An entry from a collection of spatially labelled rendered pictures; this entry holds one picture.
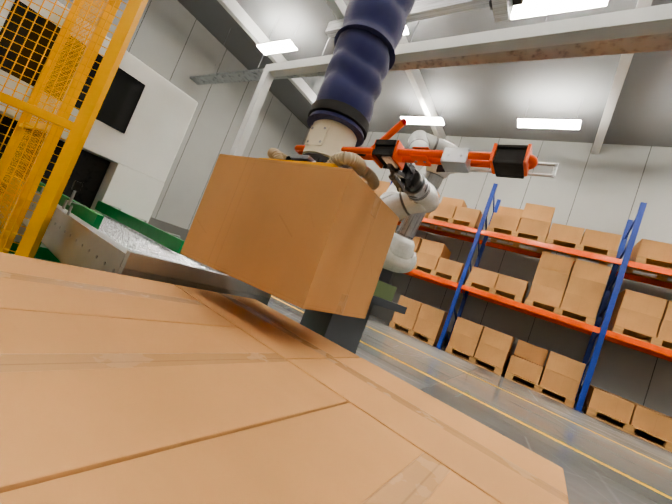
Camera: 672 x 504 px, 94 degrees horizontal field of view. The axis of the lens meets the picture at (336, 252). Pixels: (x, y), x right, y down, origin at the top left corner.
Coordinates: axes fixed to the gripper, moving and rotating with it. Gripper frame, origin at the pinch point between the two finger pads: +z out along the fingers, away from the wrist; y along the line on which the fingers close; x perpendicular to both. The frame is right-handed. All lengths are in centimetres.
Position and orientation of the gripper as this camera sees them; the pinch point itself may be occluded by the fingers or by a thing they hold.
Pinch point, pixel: (392, 155)
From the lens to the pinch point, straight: 106.3
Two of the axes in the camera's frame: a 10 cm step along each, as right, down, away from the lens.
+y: -3.5, 9.3, -0.6
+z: -5.3, -2.6, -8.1
